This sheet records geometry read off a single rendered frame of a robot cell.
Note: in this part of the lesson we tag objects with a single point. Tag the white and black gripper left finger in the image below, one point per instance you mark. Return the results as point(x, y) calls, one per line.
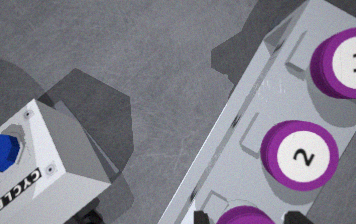
point(201, 218)

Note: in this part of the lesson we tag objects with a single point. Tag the white control panel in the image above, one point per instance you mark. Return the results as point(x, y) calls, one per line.
point(48, 168)

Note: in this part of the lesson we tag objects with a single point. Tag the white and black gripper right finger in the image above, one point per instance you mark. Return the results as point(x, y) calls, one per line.
point(296, 217)

